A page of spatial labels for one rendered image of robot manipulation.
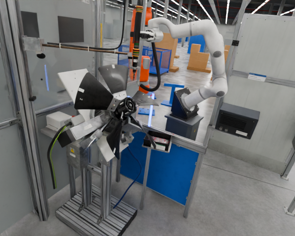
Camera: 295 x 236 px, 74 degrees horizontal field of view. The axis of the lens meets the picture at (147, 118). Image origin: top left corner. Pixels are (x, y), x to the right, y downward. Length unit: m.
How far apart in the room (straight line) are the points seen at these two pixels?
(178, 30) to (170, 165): 1.20
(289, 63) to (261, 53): 0.33
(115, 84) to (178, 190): 1.23
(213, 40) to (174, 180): 1.30
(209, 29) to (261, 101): 1.76
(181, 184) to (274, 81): 1.78
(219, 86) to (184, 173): 0.85
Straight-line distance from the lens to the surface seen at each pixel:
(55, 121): 1.70
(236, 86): 2.99
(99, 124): 1.30
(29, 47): 1.42
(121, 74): 1.46
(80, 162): 1.64
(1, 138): 1.72
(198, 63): 10.54
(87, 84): 1.19
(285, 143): 3.23
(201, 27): 1.46
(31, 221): 2.26
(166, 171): 2.00
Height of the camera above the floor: 1.70
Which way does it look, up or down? 25 degrees down
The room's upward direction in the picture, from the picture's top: 7 degrees clockwise
